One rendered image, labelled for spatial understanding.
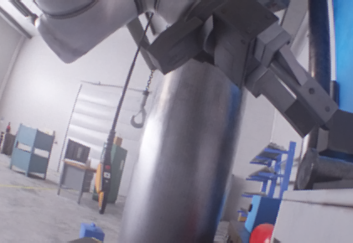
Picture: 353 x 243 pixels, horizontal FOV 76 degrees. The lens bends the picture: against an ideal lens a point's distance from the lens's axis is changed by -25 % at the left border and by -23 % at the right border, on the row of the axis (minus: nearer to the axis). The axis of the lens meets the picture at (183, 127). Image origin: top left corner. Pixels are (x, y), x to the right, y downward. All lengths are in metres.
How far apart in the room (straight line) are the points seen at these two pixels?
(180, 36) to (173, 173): 0.30
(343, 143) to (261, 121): 11.15
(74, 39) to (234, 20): 0.18
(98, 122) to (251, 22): 12.35
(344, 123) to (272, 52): 0.39
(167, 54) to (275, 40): 0.12
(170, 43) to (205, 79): 0.28
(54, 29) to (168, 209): 0.37
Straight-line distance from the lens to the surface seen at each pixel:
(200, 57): 0.41
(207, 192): 0.54
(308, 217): 0.24
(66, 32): 0.33
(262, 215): 0.72
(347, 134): 0.61
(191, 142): 0.53
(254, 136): 11.55
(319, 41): 0.94
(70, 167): 6.70
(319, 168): 0.29
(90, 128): 12.66
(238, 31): 0.26
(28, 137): 8.48
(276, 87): 0.34
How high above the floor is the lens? 1.18
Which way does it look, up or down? 11 degrees up
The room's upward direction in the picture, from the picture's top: 14 degrees clockwise
